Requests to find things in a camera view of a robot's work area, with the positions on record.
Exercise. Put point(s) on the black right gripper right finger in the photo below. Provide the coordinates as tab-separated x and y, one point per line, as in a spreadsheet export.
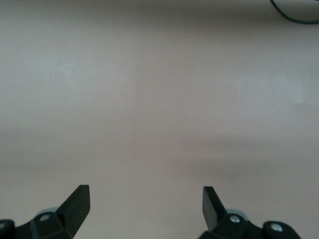
211	211

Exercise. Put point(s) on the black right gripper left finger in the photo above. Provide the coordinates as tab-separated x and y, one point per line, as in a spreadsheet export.
72	211

